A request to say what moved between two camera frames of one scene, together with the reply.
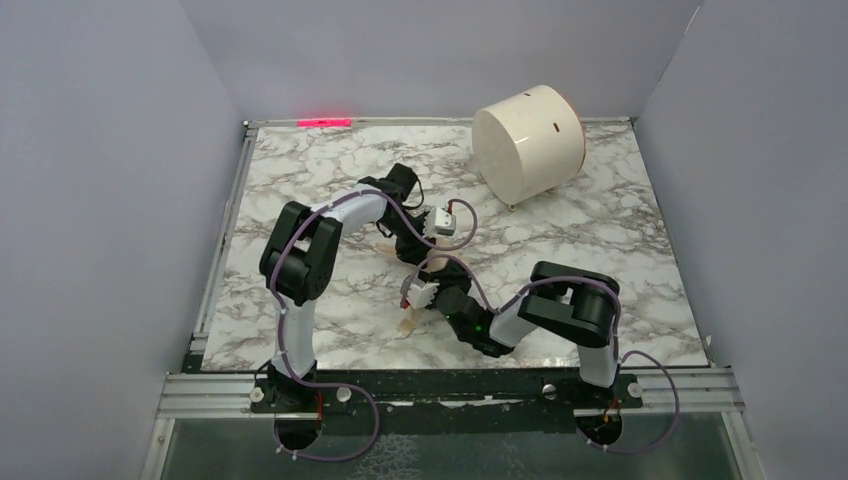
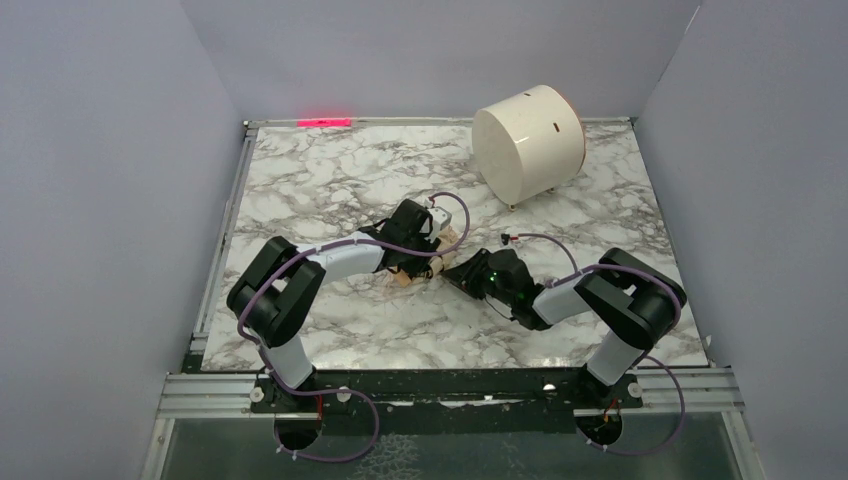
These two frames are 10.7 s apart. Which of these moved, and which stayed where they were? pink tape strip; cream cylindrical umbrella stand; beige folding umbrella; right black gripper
Moved: right black gripper; beige folding umbrella
Stayed: pink tape strip; cream cylindrical umbrella stand
